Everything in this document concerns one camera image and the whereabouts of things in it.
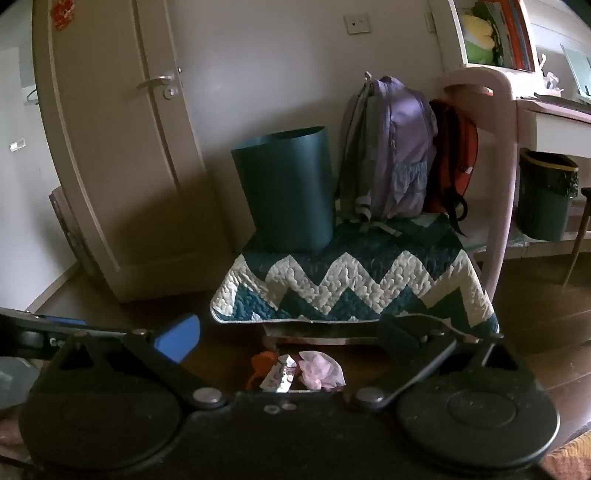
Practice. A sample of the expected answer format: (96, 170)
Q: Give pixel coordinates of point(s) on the round door lock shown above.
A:
(170, 92)

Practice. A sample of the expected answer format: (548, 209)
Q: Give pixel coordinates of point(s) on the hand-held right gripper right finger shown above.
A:
(399, 333)

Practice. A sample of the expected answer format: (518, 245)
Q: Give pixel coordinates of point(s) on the purple backpack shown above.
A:
(397, 152)

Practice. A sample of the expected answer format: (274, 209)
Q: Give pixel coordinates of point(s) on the brown cardboard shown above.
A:
(67, 221)

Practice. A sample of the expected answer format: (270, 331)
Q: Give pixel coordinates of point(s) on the orange wrapper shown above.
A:
(261, 364)

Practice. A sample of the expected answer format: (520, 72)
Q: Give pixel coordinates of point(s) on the teal white zigzag quilt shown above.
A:
(351, 281)

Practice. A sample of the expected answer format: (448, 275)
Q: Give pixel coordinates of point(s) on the white printed snack wrapper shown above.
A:
(277, 374)

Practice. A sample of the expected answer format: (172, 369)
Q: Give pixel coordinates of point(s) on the orange backpack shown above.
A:
(455, 152)

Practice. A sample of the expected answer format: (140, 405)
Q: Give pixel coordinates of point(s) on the teal trash bin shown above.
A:
(286, 194)

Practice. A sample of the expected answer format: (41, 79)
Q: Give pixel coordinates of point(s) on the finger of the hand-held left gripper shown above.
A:
(60, 319)

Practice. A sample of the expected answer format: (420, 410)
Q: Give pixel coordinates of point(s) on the pink white desk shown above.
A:
(554, 124)

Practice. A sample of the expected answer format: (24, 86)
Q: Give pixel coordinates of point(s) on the wooden stick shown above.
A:
(579, 240)

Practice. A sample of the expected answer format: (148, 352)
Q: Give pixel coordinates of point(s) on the white bookshelf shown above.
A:
(455, 37)

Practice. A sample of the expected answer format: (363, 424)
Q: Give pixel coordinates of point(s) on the green yellow plush toy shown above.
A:
(479, 41)

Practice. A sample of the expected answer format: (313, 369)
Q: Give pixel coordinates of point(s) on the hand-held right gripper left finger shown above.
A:
(178, 339)

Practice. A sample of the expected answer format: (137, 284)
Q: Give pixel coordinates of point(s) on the beige door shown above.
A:
(115, 161)

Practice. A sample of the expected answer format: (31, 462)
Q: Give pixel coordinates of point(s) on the dark green lined bin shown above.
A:
(545, 198)

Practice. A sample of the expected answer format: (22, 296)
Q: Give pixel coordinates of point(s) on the white tissue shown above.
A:
(550, 79)

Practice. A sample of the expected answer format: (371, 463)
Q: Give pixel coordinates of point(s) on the narrow wall switch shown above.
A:
(431, 21)

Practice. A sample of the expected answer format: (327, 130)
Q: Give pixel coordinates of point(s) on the pink plastic bag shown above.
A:
(321, 371)

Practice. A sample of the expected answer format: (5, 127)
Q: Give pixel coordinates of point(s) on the orange patterned cloth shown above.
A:
(572, 454)

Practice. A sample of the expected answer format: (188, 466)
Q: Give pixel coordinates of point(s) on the red door sticker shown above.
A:
(63, 13)

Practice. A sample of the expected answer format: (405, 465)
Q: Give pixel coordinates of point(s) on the wall socket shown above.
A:
(357, 24)

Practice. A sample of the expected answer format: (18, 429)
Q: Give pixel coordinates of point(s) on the small light switch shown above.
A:
(17, 145)

